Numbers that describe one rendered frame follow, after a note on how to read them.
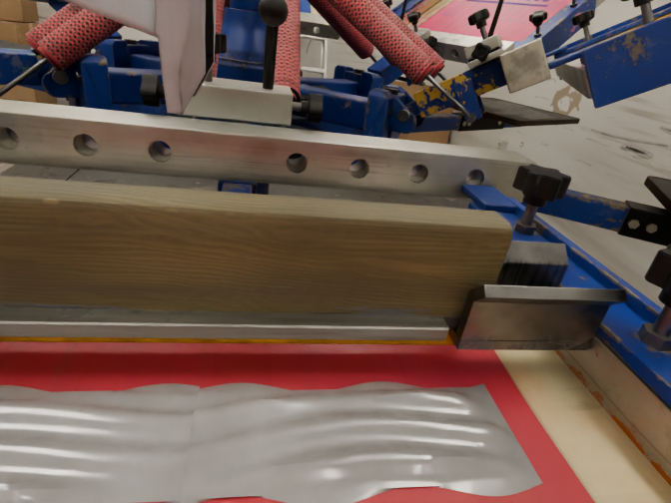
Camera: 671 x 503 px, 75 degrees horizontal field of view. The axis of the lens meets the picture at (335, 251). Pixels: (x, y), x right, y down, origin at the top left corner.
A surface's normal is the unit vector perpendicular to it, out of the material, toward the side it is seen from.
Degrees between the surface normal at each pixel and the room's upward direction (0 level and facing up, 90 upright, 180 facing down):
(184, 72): 108
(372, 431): 33
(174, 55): 103
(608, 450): 0
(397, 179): 90
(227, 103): 90
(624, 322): 0
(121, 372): 0
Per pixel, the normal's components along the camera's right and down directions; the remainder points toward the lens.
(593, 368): -0.98, -0.05
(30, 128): 0.15, 0.48
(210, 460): 0.31, -0.48
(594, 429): 0.13, -0.88
